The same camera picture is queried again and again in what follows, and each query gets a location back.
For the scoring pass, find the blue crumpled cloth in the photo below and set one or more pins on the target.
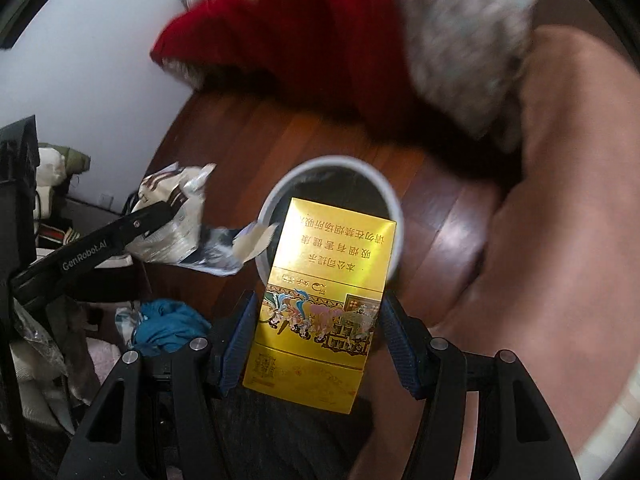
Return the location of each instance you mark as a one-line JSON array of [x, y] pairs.
[[170, 327]]

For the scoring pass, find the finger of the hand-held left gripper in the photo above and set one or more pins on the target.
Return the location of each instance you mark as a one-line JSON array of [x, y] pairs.
[[145, 220]]

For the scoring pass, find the grey speckled cloth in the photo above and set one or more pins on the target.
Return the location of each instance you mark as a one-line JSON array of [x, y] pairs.
[[460, 35]]

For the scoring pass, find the person's bare leg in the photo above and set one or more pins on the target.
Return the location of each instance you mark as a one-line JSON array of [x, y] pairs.
[[560, 220]]

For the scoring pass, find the white blue wrapper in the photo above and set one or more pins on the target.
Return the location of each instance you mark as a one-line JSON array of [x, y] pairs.
[[172, 245]]

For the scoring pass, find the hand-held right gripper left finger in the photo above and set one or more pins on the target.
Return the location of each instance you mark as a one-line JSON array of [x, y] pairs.
[[239, 345]]

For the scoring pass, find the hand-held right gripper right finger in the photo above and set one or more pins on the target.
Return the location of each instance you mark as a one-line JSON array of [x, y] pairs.
[[400, 347]]

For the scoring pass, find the yellow cigarette box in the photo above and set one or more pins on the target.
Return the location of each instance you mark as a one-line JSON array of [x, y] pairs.
[[312, 305]]

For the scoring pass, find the dark grey cloth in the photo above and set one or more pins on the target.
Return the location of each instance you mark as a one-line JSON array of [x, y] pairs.
[[295, 440]]

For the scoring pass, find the white fluffy towel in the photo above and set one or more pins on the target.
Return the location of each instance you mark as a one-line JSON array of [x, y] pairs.
[[102, 367]]

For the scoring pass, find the red blanket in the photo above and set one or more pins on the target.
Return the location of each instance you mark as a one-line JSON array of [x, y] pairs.
[[310, 45]]

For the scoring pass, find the white round trash bin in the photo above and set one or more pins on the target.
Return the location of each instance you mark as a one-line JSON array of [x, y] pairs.
[[340, 167]]

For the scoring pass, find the olive green cloth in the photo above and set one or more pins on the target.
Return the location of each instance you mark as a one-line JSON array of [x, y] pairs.
[[75, 160]]

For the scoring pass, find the clear plastic bag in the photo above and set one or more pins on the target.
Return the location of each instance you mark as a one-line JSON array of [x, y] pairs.
[[37, 340]]

